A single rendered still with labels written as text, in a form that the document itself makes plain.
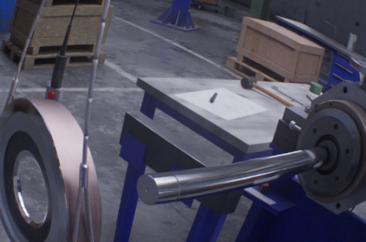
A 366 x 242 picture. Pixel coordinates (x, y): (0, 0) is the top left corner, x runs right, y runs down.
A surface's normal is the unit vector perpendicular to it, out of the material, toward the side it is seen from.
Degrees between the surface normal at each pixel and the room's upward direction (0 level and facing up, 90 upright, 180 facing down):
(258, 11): 90
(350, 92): 90
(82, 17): 90
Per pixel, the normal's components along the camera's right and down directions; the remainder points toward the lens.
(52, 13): 0.68, 0.38
